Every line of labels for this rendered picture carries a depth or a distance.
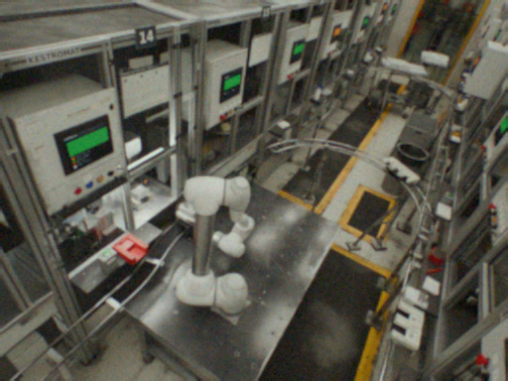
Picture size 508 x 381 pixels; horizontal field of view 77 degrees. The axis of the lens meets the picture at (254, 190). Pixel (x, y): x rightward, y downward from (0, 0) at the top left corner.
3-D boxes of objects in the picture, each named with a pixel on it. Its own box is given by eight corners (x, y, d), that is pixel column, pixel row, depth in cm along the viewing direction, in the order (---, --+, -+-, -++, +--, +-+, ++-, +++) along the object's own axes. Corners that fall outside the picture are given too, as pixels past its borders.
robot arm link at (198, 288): (213, 313, 178) (174, 311, 175) (214, 293, 193) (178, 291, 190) (227, 185, 149) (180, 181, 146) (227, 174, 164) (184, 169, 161)
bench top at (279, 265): (244, 403, 159) (245, 400, 156) (97, 291, 192) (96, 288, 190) (340, 228, 265) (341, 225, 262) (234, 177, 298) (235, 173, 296)
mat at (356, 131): (320, 216, 369) (320, 215, 368) (276, 194, 387) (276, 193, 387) (407, 85, 782) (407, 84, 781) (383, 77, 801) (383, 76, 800)
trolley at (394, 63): (365, 109, 627) (385, 60, 566) (363, 98, 670) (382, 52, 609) (410, 120, 620) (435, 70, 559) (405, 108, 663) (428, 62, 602)
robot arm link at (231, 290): (245, 315, 184) (250, 294, 170) (213, 313, 182) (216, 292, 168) (245, 290, 197) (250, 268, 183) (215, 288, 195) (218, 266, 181)
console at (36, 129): (54, 218, 137) (19, 123, 108) (13, 190, 146) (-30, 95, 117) (130, 174, 167) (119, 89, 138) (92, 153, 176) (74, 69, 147)
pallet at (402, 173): (378, 166, 321) (382, 158, 315) (388, 164, 327) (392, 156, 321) (405, 189, 298) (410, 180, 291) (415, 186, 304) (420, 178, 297)
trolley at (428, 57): (429, 108, 685) (453, 63, 623) (402, 100, 697) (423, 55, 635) (428, 95, 747) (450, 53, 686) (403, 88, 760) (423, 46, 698)
